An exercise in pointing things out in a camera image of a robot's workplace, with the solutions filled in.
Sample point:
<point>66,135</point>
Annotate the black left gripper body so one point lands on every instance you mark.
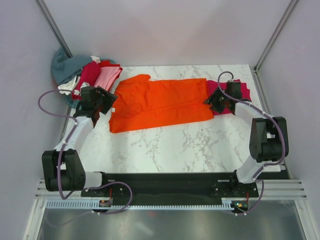
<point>103,103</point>

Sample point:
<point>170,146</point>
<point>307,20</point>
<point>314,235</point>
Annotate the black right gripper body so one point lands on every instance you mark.
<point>218,103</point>

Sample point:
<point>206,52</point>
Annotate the orange t shirt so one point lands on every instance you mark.
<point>144,104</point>

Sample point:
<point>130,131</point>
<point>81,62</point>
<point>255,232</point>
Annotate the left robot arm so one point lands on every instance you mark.
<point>62,167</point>

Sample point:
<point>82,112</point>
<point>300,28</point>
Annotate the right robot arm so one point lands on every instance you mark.
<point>268,143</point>

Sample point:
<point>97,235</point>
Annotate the teal laundry basket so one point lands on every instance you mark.
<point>73,103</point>

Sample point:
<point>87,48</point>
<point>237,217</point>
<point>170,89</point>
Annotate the crimson t shirt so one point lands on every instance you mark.
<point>89,75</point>

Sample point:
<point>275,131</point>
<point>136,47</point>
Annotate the pink t shirt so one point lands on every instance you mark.
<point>107,77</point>

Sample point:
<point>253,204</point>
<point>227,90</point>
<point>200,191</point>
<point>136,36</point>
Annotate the grey-teal t shirt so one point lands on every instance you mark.
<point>64,68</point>

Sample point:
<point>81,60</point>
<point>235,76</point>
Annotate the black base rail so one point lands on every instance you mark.
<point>170,188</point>

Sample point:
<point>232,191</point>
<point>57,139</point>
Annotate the left aluminium frame post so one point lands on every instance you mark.
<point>53,26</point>

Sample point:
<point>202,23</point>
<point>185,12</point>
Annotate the aluminium frame post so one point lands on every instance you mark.
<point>53,26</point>
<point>276,33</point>

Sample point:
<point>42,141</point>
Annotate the white slotted cable duct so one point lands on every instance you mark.
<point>95,204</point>

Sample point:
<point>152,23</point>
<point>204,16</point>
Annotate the right aluminium frame post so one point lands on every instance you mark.
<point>276,33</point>

